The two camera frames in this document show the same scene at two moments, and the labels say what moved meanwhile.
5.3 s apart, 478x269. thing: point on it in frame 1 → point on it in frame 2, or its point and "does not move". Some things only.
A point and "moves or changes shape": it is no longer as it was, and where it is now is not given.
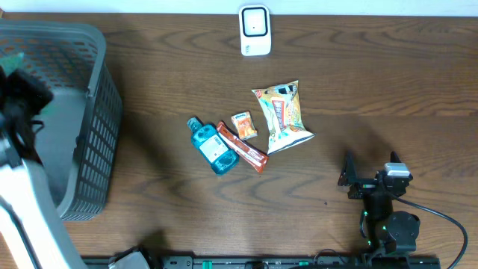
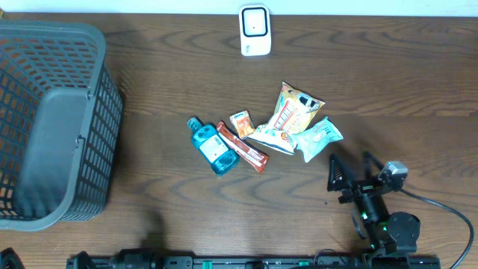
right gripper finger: x=394 y=158 → x=368 y=160
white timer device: x=255 y=28 does not move
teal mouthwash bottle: x=212 y=146 does not move
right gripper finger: x=348 y=175 → x=337 y=178
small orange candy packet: x=245 y=125 does not move
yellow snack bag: x=281 y=106 moves or changes shape
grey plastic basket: x=80 y=144 does not move
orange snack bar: x=247 y=152 does not move
